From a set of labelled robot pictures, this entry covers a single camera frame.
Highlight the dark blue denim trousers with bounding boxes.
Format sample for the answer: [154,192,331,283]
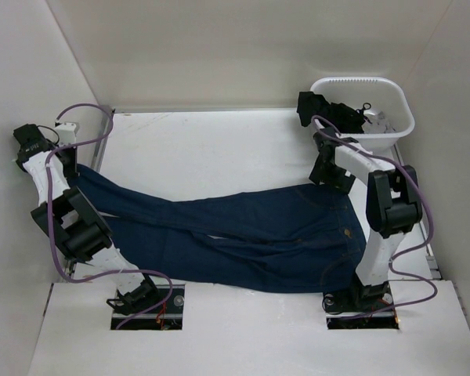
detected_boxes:
[71,166,366,294]

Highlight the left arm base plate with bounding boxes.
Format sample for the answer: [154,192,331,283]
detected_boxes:
[120,284,185,331]

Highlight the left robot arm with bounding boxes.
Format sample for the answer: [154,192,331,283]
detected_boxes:
[13,123,161,316]

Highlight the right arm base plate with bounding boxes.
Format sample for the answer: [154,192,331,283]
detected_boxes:
[322,282,400,330]

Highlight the white patterned garment in basket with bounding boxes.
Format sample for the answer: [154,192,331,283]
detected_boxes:
[362,111,396,134]

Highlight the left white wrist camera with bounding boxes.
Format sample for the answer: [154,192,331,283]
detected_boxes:
[54,122,80,146]

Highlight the white plastic basket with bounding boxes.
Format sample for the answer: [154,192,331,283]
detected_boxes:
[310,77,415,153]

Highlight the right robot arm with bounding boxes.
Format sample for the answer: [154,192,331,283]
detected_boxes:
[309,128,423,314]

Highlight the black garment in basket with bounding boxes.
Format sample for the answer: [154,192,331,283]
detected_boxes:
[296,92,371,134]

